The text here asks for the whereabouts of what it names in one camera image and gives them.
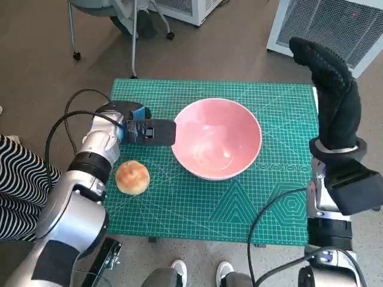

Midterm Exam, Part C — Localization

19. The round toy bread bun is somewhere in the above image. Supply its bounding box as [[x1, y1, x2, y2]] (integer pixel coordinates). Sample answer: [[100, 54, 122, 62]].
[[115, 160, 150, 196]]

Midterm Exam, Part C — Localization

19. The pink bowl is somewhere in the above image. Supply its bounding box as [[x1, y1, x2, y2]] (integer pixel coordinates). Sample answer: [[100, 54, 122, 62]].
[[171, 97, 263, 181]]

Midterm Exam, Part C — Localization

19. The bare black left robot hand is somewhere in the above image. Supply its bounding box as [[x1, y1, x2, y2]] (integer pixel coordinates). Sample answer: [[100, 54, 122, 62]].
[[108, 100, 152, 121]]

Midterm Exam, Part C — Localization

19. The grey office chair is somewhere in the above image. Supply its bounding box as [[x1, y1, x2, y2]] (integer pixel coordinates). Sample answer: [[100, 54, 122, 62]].
[[67, 0, 176, 80]]

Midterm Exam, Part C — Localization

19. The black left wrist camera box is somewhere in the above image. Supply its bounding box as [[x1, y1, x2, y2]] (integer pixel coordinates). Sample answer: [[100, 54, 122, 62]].
[[124, 117, 177, 148]]

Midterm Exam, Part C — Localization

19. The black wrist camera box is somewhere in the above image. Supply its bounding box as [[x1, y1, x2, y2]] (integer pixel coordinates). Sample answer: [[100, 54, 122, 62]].
[[124, 117, 177, 148], [324, 154, 383, 216]]

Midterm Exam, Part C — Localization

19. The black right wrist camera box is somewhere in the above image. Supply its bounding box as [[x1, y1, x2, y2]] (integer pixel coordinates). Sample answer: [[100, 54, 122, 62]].
[[324, 154, 383, 216]]

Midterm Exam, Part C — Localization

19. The large white mesh cabinet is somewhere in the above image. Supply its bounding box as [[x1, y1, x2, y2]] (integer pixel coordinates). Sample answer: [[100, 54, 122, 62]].
[[266, 0, 383, 79]]

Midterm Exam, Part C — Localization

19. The black bar with metal clamp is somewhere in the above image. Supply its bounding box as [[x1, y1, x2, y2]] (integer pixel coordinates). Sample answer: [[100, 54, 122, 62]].
[[80, 237, 123, 287]]

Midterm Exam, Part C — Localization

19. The black cable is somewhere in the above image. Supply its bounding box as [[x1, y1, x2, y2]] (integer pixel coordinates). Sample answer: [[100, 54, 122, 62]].
[[254, 249, 327, 287], [248, 187, 309, 287], [65, 88, 116, 152], [44, 110, 123, 180]]

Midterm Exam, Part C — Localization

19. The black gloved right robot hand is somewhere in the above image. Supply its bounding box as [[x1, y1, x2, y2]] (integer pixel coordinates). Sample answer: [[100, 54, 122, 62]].
[[288, 37, 362, 150]]

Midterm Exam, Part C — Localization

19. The green cutting mat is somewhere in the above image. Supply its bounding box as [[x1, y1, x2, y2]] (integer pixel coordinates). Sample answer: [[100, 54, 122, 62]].
[[101, 78, 320, 246]]

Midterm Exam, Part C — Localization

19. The small white mesh cabinet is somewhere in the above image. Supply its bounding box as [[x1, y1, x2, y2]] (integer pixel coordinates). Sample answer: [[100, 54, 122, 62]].
[[149, 0, 221, 28]]

